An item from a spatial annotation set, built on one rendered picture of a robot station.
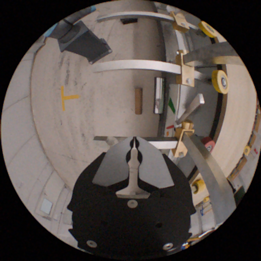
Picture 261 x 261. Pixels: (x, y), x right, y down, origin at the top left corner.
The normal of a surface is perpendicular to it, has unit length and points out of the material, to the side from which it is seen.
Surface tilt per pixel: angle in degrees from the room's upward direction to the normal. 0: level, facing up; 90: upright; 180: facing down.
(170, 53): 0
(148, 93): 0
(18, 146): 90
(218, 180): 90
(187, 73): 0
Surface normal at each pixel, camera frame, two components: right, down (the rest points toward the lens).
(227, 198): 0.00, -0.89
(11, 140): 1.00, 0.07
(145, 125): -0.04, 0.46
